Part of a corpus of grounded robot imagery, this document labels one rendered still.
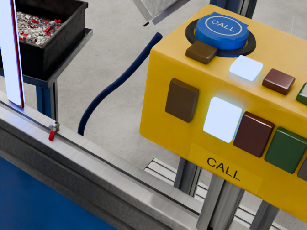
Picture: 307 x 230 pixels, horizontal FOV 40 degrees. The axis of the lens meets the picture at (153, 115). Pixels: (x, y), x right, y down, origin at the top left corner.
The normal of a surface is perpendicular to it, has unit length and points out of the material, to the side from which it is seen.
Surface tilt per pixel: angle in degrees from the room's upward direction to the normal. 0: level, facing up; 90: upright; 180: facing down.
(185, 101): 90
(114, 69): 0
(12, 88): 90
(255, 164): 90
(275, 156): 90
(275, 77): 0
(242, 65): 0
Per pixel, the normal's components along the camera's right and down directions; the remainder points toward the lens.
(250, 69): 0.12, -0.74
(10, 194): -0.52, 0.51
